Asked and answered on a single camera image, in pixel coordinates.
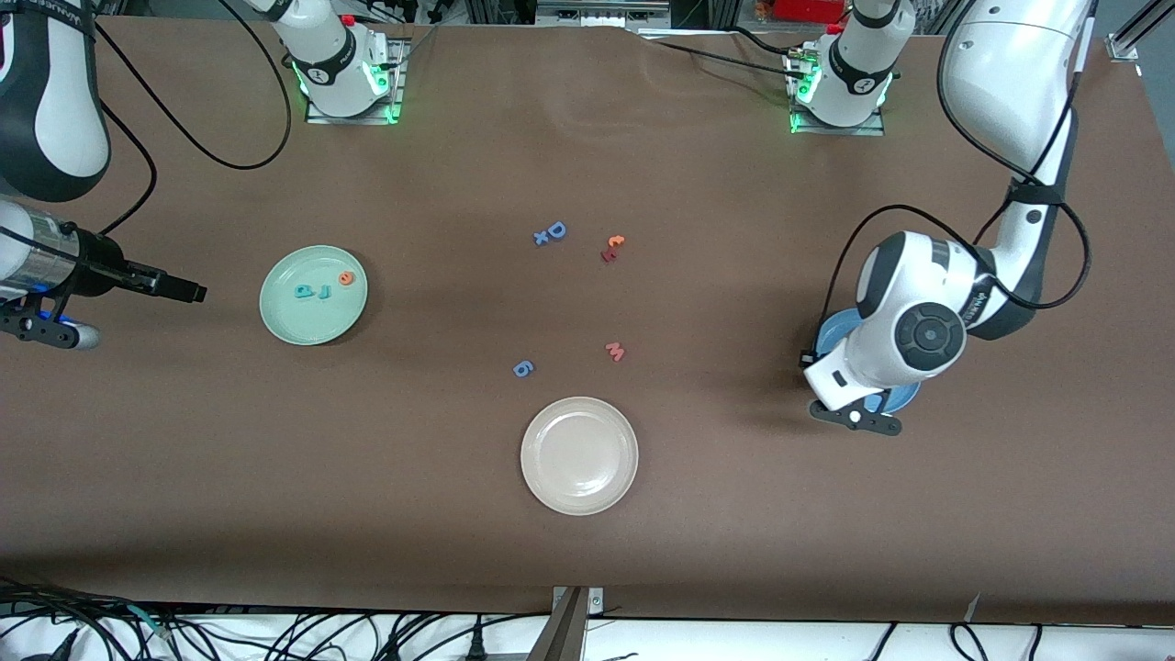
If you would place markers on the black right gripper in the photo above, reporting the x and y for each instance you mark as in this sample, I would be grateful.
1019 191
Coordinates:
99 267

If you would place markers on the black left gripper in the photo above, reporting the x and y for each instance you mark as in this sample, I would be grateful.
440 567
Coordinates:
804 364

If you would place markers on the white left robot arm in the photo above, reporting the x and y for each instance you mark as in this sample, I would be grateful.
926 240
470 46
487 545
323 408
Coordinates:
1001 55

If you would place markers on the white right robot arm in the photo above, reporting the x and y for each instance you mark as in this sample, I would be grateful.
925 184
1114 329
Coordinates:
55 138

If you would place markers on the blue plate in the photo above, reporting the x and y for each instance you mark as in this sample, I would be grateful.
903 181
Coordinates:
831 332

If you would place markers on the pale green plate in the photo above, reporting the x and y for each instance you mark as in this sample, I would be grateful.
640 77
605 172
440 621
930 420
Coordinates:
307 321

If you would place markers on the pink foam letter w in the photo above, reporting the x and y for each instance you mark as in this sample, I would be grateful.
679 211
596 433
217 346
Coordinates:
613 350

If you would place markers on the beige plate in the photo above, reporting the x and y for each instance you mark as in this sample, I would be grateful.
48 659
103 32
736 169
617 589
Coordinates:
579 456

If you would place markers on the brown table cover sheet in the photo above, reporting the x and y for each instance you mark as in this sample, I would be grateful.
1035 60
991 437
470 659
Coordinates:
587 551

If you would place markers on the blue foam number six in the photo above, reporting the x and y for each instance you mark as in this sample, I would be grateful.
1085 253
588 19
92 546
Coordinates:
529 366

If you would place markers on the blue foam letter D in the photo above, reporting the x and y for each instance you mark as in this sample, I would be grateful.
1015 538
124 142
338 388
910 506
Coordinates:
551 227

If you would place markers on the red box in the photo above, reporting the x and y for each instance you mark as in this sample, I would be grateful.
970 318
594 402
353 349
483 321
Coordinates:
808 9

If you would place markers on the black power plug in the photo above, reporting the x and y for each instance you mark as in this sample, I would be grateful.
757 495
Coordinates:
475 647

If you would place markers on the grey equipment box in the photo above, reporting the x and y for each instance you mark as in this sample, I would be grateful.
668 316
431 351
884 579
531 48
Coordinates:
597 11

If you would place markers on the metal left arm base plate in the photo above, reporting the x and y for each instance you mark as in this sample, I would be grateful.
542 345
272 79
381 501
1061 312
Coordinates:
835 131

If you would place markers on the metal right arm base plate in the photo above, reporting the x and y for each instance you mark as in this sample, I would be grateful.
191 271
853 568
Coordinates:
397 87

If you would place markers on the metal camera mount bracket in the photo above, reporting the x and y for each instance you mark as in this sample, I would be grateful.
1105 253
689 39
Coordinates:
565 633

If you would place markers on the aluminium frame corner bracket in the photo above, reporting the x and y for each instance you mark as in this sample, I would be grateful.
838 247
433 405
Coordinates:
1122 48

